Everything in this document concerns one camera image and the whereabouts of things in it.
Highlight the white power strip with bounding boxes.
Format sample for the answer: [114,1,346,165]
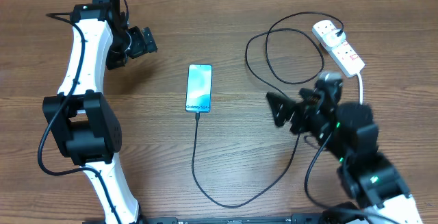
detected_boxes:
[312,20,365,78]

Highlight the blue Samsung Galaxy phone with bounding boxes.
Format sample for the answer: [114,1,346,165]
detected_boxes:
[185,64,213,112]

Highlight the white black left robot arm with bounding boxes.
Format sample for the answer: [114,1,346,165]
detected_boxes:
[37,0,157,223]

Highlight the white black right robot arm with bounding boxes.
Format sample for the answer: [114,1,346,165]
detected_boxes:
[266,78,422,223]

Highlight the white USB charger adapter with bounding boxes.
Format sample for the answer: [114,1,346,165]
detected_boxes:
[322,31,346,49]

